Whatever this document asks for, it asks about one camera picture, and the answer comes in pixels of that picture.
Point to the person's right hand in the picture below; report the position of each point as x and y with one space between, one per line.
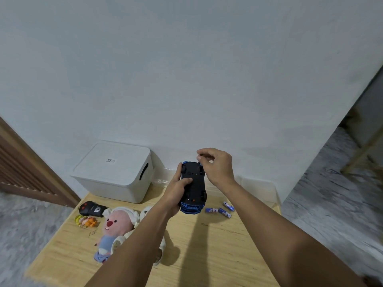
220 170

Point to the person's left hand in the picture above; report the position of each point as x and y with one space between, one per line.
174 192

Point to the person's right thumb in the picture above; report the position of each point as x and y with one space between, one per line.
201 163

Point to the person's left thumb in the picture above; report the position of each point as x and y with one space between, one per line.
186 181

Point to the blue toy car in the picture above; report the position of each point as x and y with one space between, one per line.
193 188

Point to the person's left forearm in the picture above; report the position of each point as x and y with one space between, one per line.
136 246

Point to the person's right forearm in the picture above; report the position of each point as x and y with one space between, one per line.
287 236

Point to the blue battery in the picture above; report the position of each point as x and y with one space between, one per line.
211 210
228 206
224 212

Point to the white plush toy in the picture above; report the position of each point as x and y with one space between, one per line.
152 233

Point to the white lidded storage box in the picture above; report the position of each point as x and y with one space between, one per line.
115 171

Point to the pink plush beaver toy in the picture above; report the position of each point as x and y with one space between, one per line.
112 233

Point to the black remote controller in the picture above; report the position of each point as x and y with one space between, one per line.
92 209

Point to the small orange yellow toy figure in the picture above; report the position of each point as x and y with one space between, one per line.
86 221

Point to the brown slatted wooden door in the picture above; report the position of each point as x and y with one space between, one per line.
27 173

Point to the wooden furniture frame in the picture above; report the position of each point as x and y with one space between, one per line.
363 146

